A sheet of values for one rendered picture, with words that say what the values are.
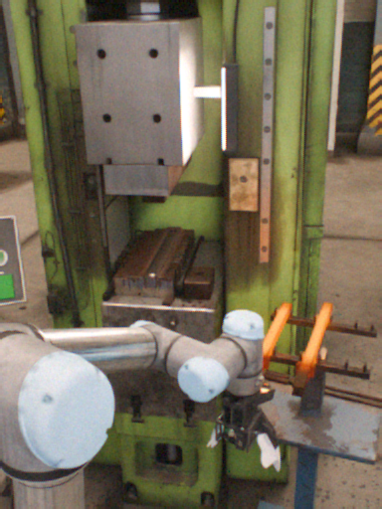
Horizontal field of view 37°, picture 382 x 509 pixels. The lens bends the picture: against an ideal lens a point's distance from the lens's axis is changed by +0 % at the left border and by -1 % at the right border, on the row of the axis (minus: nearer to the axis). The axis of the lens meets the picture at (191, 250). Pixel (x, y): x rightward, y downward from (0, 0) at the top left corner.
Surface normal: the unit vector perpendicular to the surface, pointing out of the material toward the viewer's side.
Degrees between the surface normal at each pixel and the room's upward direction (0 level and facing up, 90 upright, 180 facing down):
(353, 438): 0
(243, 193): 90
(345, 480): 0
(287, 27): 90
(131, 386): 90
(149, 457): 90
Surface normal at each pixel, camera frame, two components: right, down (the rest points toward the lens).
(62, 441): 0.80, 0.10
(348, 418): -0.03, -0.91
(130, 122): -0.17, 0.40
